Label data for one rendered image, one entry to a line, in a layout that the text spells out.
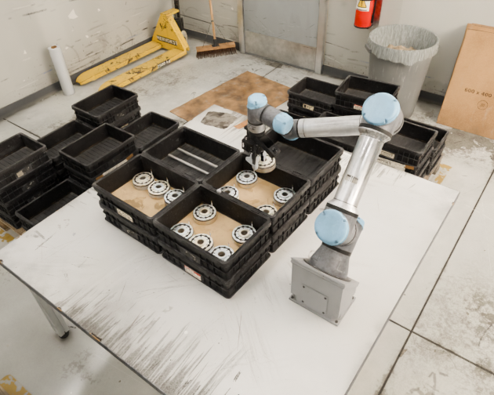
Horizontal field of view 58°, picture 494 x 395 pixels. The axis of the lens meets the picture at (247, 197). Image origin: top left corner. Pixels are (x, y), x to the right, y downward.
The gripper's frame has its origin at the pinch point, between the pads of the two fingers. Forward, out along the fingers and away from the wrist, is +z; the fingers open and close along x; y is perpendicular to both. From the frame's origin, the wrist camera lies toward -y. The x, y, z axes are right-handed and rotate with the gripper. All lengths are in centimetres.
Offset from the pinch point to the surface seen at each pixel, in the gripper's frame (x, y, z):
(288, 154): -32.1, 5.0, 20.7
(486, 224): -130, -97, 102
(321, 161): -37.3, -11.9, 19.4
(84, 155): 9, 136, 65
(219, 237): 33.0, -3.2, 14.4
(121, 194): 39, 52, 20
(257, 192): 0.7, 0.4, 17.4
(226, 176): 3.3, 17.2, 15.2
